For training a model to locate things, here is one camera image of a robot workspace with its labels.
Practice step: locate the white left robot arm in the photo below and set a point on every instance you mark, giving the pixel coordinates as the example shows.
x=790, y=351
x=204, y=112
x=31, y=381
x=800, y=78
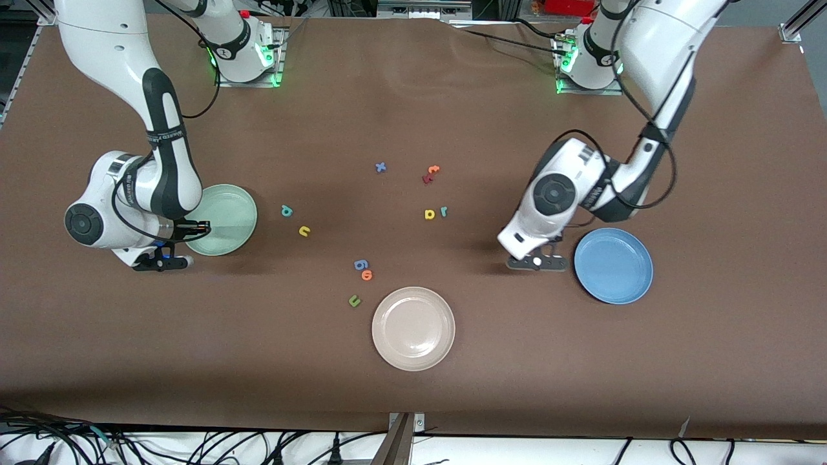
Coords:
x=659, y=45

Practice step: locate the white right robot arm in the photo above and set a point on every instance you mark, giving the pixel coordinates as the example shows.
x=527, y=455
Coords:
x=116, y=45

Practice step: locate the green plate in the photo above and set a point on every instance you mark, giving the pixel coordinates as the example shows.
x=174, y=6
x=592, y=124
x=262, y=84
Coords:
x=232, y=219

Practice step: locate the blue plate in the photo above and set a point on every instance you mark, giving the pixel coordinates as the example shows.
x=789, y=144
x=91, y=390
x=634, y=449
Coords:
x=613, y=265

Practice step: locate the brown table cover mat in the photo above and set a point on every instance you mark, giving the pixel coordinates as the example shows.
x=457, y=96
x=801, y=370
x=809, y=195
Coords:
x=517, y=361

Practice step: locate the beige plate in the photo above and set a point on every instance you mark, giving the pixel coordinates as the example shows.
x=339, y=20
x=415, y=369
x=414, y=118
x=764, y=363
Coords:
x=413, y=329

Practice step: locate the white tape scrap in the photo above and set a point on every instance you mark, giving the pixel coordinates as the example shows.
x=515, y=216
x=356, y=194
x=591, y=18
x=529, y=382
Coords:
x=683, y=426

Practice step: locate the red box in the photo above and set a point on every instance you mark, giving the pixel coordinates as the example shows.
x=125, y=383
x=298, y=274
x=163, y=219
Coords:
x=568, y=6

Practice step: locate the grey metal box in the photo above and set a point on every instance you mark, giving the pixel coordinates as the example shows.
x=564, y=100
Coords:
x=423, y=10

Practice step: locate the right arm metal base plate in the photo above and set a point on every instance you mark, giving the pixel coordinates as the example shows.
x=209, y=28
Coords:
x=280, y=58

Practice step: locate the metal table bracket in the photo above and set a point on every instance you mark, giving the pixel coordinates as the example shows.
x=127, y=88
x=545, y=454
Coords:
x=397, y=445

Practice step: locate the aluminium frame profile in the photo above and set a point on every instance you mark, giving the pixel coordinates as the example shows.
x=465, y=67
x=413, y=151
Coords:
x=45, y=16
x=798, y=22

